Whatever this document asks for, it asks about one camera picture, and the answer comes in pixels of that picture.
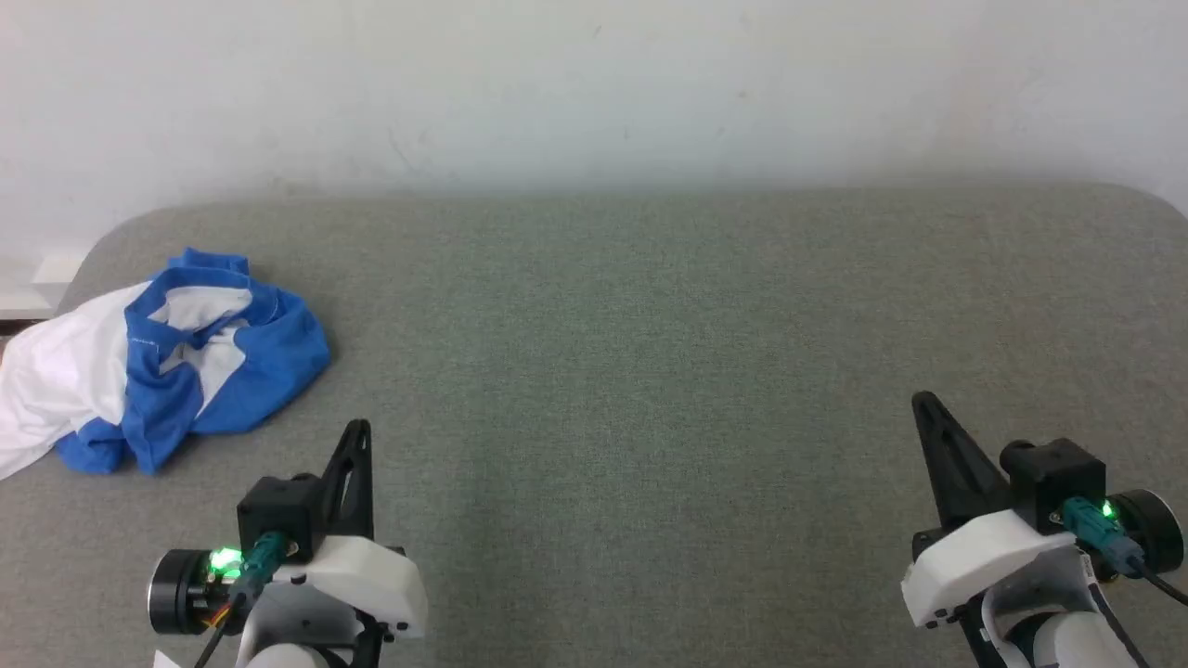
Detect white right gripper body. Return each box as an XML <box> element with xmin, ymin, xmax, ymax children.
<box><xmin>901</xmin><ymin>507</ymin><xmax>1079</xmax><ymax>628</ymax></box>

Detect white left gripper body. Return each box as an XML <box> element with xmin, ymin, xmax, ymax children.
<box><xmin>265</xmin><ymin>533</ymin><xmax>430</xmax><ymax>643</ymax></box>

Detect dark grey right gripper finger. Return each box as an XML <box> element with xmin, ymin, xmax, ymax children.
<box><xmin>911</xmin><ymin>391</ymin><xmax>1014</xmax><ymax>531</ymax></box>

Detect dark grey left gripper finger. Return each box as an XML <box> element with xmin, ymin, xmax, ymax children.
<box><xmin>319</xmin><ymin>419</ymin><xmax>375</xmax><ymax>540</ymax></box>

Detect blue and white t-shirt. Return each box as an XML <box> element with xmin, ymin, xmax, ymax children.
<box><xmin>0</xmin><ymin>247</ymin><xmax>332</xmax><ymax>482</ymax></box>

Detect grey fabric sofa seat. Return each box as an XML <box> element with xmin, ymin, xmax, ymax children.
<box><xmin>0</xmin><ymin>181</ymin><xmax>1188</xmax><ymax>668</ymax></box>

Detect left teal-plug camera cable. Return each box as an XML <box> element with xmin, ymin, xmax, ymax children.
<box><xmin>193</xmin><ymin>533</ymin><xmax>291</xmax><ymax>668</ymax></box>

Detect teal-plug camera cable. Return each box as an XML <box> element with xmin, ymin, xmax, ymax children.
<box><xmin>1063</xmin><ymin>496</ymin><xmax>1188</xmax><ymax>606</ymax></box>
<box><xmin>193</xmin><ymin>533</ymin><xmax>291</xmax><ymax>668</ymax></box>

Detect right teal-plug camera cable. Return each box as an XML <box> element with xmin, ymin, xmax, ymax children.
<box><xmin>1063</xmin><ymin>496</ymin><xmax>1188</xmax><ymax>606</ymax></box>

